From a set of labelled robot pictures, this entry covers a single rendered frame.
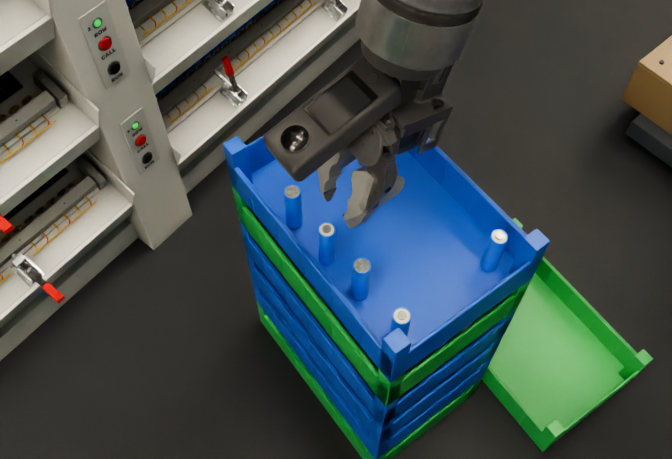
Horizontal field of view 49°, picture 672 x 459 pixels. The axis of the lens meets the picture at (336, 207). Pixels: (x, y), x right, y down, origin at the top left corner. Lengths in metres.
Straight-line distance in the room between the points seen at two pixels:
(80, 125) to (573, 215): 0.84
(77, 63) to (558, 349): 0.83
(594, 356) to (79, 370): 0.81
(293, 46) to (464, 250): 0.64
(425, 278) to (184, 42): 0.51
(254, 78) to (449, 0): 0.79
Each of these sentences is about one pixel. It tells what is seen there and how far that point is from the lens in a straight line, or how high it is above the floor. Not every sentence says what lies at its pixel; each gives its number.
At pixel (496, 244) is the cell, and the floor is 0.46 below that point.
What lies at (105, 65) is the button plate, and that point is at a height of 0.43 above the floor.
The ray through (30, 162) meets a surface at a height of 0.35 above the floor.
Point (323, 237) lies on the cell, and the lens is 0.76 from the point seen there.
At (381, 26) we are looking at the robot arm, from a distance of 0.57.
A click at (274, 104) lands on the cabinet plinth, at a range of 1.43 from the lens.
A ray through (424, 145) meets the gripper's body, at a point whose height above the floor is 0.58.
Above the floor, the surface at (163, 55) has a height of 0.35.
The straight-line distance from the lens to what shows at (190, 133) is 1.24.
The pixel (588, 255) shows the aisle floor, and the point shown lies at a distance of 1.35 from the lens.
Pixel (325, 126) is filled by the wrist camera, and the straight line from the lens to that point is 0.60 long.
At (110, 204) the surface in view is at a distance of 1.19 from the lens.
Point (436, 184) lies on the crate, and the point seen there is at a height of 0.40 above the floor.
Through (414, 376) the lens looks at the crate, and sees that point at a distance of 0.82.
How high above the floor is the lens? 1.12
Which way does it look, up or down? 58 degrees down
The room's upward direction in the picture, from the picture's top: straight up
